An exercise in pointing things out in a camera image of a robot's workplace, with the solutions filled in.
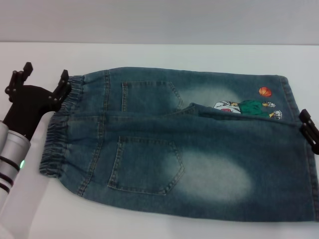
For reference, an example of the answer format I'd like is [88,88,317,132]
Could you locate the blue denim shorts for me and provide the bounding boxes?
[39,66,319,224]

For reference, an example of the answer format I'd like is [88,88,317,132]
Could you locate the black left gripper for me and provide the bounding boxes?
[3,62,73,141]

